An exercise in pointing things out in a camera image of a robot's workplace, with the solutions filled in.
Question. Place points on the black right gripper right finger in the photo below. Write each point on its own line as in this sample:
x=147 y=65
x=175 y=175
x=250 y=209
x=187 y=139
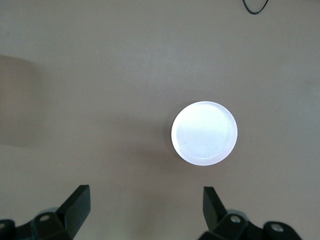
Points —
x=215 y=212

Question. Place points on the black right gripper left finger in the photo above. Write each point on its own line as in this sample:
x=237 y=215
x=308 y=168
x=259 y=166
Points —
x=70 y=212

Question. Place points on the pink round plate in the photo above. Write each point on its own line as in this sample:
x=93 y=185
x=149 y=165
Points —
x=205 y=133

